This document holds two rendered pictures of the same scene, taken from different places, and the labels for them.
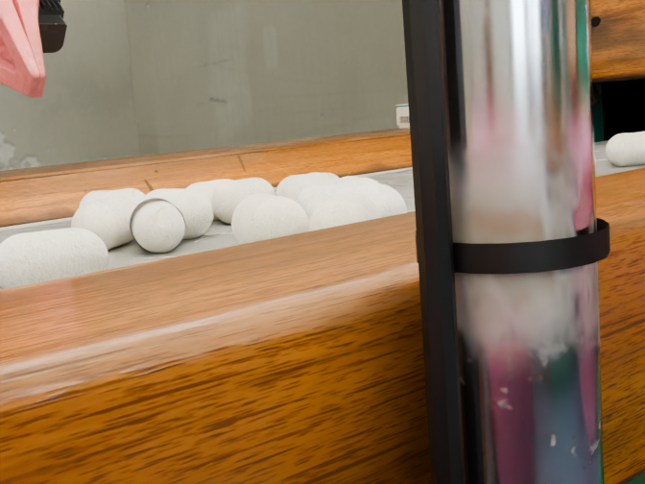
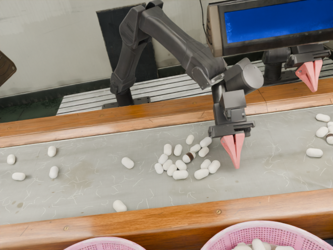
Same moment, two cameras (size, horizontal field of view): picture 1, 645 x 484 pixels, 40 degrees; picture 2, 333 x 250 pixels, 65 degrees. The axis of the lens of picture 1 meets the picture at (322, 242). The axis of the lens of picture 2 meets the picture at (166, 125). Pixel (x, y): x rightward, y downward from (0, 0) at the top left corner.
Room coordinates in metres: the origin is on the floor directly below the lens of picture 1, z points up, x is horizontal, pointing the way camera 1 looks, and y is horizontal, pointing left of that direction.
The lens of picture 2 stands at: (-0.26, 0.04, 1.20)
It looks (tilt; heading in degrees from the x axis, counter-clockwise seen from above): 36 degrees down; 43
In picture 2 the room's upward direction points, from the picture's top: 10 degrees counter-clockwise
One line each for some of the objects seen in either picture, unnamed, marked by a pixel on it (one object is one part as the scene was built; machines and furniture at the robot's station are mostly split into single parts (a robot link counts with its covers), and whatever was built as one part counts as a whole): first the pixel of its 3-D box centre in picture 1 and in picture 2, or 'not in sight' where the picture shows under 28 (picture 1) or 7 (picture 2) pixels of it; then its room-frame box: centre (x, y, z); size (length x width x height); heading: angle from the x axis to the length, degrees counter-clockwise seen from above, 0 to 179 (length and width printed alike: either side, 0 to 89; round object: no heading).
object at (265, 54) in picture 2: not in sight; (275, 56); (0.71, 0.32, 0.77); 0.09 x 0.06 x 0.06; 123
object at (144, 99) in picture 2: not in sight; (124, 97); (0.31, 0.77, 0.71); 0.20 x 0.07 x 0.08; 133
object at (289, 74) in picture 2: not in sight; (272, 70); (0.72, 0.33, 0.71); 0.20 x 0.07 x 0.08; 133
